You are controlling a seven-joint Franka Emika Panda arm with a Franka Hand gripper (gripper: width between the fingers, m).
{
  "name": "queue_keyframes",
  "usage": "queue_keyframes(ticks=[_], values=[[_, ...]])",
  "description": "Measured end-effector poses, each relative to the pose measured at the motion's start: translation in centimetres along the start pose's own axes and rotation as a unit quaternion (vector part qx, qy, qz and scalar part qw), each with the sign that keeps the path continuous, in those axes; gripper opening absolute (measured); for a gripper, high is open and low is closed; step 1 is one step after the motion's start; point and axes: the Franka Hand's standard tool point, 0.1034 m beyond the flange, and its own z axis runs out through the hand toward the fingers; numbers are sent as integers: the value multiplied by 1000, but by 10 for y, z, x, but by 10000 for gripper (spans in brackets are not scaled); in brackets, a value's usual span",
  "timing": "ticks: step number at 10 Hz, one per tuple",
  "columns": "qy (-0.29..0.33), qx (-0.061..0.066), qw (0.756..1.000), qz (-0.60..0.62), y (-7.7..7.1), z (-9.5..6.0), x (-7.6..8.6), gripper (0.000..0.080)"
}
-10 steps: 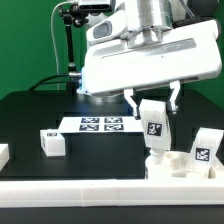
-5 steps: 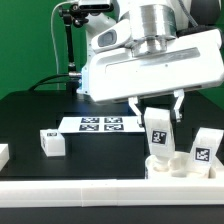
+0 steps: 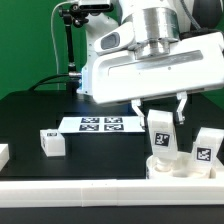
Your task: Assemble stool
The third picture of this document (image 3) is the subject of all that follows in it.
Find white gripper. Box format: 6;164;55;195
92;32;224;129

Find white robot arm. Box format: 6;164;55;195
77;0;224;123

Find white tag base sheet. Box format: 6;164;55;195
58;116;143;133

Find white block at left edge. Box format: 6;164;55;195
0;144;9;171

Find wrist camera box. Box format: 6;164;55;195
94;22;134;55

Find white L-shaped obstacle frame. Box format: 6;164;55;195
0;168;224;208

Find black cables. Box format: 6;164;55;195
28;0;83;92

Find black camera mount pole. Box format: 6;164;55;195
59;4;89;91

